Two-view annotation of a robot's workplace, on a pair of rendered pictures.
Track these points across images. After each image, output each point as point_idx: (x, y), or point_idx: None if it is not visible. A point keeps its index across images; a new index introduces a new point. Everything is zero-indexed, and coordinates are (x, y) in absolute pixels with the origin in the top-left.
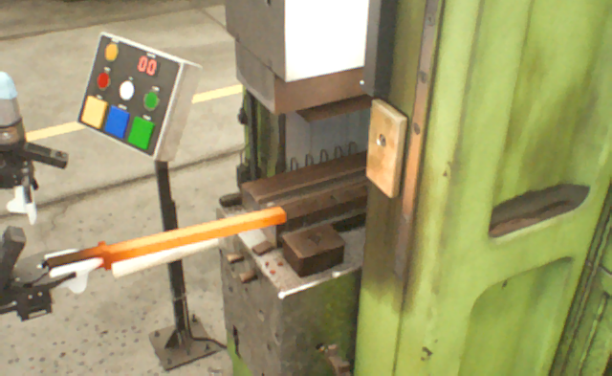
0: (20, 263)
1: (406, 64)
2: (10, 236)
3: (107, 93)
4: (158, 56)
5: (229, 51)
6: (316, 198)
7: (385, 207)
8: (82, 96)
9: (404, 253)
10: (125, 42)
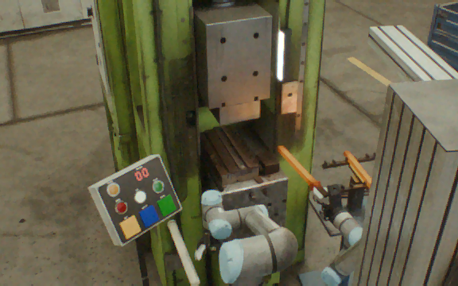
0: (327, 202)
1: (294, 63)
2: (337, 183)
3: (129, 210)
4: (143, 164)
5: None
6: (248, 149)
7: (288, 119)
8: None
9: (299, 127)
10: (118, 176)
